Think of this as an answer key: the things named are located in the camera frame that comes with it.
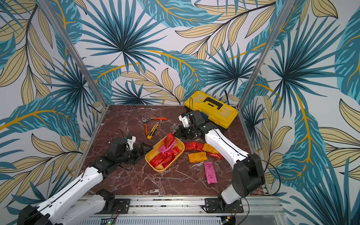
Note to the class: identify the yellow black deli toolbox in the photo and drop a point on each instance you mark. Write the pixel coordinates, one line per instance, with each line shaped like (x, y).
(217, 112)

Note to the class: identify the yellow black utility knife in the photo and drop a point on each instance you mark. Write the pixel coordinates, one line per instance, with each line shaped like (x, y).
(152, 132)

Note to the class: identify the orange yellow tea bag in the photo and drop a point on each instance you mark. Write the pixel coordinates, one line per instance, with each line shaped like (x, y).
(197, 157)

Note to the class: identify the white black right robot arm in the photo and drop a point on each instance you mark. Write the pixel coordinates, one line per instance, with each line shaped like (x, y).
(247, 170)

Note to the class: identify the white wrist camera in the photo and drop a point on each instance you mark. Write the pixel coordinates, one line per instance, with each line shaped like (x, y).
(184, 119)
(130, 143)

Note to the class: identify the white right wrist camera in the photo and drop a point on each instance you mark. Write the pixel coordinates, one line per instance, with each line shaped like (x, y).
(184, 119)

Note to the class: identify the red tea bag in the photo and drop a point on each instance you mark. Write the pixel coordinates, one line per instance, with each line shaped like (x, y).
(214, 155)
(166, 158)
(194, 146)
(169, 140)

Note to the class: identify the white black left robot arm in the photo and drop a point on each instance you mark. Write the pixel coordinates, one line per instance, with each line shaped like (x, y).
(59, 209)

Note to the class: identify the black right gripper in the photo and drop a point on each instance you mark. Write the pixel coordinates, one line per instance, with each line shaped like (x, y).
(183, 132)

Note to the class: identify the red tea bag in tray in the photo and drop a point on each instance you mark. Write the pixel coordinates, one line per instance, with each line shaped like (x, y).
(169, 140)

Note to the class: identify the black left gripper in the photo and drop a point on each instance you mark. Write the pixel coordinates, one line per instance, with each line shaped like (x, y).
(138, 153)

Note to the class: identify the small pink tea bag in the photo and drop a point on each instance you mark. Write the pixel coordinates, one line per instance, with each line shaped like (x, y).
(163, 148)

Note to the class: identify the yellow plastic tray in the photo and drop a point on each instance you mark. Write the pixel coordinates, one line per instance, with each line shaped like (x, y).
(149, 156)

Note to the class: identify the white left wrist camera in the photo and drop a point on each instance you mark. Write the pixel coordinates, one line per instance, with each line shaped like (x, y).
(130, 143)

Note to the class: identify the aluminium front rail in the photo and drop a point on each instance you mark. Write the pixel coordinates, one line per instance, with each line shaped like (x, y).
(191, 210)

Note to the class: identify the crumpled red tea bag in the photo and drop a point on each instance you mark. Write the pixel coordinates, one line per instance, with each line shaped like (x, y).
(166, 158)

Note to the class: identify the long pink tea bag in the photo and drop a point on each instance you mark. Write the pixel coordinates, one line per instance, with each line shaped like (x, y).
(210, 173)

